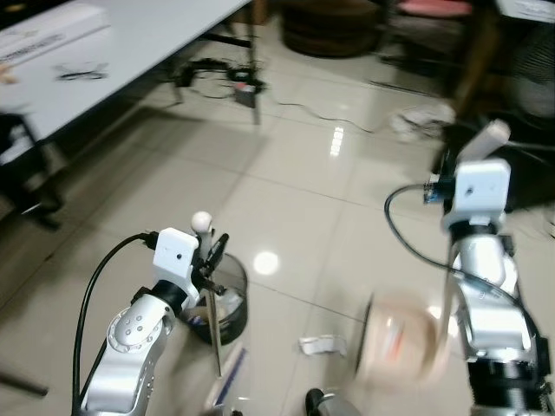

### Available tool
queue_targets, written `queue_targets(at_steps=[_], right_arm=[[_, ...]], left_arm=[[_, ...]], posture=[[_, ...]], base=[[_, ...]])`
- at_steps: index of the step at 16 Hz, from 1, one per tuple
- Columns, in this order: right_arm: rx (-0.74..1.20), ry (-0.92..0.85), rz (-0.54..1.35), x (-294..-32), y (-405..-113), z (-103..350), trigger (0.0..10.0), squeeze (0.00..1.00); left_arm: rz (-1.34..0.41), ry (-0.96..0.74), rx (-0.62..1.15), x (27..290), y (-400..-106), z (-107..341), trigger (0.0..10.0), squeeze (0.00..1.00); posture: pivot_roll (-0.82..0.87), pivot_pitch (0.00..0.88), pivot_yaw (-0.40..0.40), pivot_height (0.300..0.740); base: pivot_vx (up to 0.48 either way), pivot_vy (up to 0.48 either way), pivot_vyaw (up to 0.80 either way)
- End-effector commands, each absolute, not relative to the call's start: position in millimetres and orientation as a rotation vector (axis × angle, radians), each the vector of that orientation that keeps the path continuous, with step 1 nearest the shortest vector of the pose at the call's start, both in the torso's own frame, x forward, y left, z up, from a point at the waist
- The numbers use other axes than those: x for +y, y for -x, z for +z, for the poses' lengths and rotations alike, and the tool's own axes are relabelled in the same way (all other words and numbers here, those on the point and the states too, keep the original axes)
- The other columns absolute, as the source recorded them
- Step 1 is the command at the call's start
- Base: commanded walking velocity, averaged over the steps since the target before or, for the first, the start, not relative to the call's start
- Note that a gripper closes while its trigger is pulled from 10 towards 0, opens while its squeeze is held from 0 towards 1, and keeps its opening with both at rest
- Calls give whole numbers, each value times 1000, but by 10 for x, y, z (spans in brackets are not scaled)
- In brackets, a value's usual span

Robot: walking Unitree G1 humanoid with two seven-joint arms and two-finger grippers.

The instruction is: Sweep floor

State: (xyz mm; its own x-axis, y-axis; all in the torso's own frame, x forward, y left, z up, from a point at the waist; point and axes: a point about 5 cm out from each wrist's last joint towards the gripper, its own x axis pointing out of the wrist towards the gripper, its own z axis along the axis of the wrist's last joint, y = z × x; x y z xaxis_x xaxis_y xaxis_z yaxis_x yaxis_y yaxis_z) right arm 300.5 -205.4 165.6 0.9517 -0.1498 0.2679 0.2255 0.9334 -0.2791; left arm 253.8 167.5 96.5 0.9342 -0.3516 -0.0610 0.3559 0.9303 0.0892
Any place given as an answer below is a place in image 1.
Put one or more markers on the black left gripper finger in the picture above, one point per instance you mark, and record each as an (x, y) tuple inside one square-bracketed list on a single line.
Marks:
[(221, 250), (205, 243)]

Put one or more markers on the broom with white knob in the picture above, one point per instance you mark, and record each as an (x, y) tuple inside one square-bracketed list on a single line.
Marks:
[(214, 334)]

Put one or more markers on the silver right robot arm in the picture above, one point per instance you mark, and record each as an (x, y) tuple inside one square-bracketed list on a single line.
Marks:
[(490, 321)]

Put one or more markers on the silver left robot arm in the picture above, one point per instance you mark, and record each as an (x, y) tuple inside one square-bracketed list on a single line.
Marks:
[(130, 347)]

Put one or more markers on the black mesh waste bin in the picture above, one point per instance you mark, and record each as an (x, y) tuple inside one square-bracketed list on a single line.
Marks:
[(232, 299)]

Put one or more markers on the white paper trash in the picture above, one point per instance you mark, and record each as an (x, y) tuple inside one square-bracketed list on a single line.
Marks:
[(230, 303)]

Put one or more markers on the white paper scrap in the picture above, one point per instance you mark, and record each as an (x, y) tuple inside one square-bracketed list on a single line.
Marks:
[(323, 345)]

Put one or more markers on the white table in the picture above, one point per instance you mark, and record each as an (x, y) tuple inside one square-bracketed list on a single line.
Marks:
[(147, 52)]

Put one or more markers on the crumpled white cloth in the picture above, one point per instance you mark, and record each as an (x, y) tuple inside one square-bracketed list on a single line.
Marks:
[(421, 121)]

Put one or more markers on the black mesh fan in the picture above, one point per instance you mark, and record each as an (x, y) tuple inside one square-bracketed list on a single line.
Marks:
[(533, 69)]

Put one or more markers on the round dark brown stool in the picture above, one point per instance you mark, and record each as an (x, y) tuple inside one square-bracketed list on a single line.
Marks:
[(329, 30)]

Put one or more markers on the white cardboard box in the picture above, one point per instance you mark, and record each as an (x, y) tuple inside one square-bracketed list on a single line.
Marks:
[(52, 30)]

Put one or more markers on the brown wooden chair leg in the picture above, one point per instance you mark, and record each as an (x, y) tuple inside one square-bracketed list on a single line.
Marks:
[(477, 69)]

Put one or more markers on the red chair seat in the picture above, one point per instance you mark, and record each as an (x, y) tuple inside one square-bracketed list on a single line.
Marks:
[(434, 7)]

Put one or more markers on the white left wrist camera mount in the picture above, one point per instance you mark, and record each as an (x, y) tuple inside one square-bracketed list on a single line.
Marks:
[(176, 256)]

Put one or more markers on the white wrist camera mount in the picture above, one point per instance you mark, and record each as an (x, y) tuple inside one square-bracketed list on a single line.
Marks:
[(176, 256), (481, 186)]

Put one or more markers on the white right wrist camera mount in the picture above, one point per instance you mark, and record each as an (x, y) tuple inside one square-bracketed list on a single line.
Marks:
[(481, 186)]

